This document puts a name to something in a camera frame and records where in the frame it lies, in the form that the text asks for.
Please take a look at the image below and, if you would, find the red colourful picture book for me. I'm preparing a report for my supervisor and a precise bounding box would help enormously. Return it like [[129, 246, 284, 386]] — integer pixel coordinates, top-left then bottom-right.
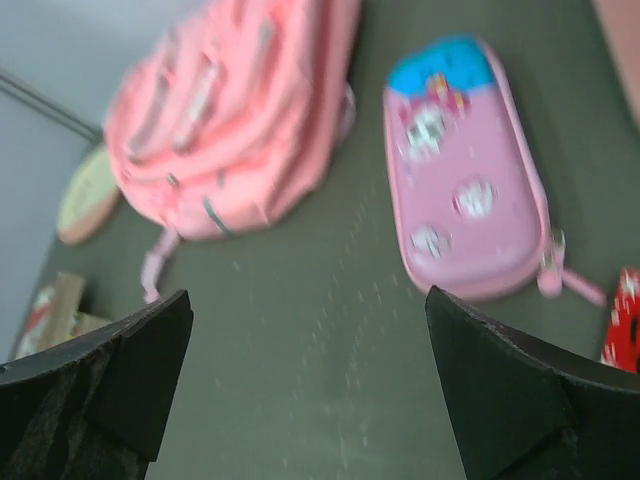
[[600, 268, 639, 374]]

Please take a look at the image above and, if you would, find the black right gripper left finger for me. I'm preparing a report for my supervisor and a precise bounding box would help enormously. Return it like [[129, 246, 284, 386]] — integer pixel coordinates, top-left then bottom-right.
[[1, 290, 193, 480]]

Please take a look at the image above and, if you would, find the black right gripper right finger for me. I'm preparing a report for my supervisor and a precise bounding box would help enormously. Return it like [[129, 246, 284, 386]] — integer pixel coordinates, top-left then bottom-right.
[[425, 287, 639, 479]]

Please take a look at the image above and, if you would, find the red thick paperback book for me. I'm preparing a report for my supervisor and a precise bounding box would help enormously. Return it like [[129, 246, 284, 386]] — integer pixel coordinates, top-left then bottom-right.
[[15, 272, 111, 359]]

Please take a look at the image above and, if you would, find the pink three-tier wooden shelf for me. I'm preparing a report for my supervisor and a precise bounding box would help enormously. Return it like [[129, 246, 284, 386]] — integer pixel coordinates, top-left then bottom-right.
[[592, 0, 640, 126]]

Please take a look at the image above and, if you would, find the cream and pink plate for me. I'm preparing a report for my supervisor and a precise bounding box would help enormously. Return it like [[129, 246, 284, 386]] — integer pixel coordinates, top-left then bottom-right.
[[56, 143, 120, 245]]

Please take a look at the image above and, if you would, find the pink cartoon pencil case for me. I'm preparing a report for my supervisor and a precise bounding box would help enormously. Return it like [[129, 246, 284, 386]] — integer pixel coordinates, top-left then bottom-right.
[[383, 35, 606, 306]]

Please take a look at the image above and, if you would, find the pink student backpack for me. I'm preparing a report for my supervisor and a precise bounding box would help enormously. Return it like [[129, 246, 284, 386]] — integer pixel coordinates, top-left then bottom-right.
[[104, 1, 362, 302]]

